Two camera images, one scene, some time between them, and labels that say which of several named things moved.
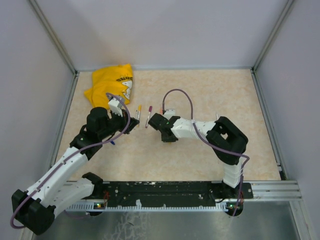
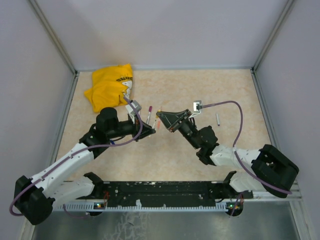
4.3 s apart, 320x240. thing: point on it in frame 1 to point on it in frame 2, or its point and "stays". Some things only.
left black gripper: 124,119 to 146,130
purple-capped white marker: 148,119 stays
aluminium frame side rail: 281,166 stays
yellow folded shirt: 116,80 stays
